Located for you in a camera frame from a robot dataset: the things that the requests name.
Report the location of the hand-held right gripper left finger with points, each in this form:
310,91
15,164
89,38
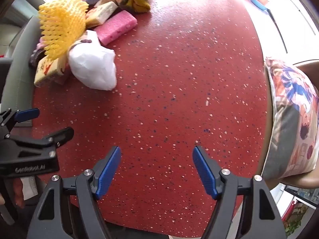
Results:
107,173

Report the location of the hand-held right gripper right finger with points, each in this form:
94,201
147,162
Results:
205,173

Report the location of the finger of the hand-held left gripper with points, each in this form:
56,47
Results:
26,114
61,135

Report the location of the tissue pack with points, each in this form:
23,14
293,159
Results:
46,73
102,13

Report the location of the purple knit sock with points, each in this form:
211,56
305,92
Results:
36,56

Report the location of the white plastic bag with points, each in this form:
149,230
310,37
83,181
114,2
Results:
92,67

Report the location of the yellow foam net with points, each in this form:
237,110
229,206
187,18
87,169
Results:
62,22

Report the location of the pink foam block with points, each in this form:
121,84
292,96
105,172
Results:
116,27

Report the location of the person's left hand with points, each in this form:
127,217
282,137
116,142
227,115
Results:
19,194

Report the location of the white cloth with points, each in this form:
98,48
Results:
30,185

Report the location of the light green leather sofa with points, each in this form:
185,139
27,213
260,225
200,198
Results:
20,74

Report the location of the printed cushion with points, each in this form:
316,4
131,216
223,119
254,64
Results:
291,119

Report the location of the blue plastic object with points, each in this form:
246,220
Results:
258,2

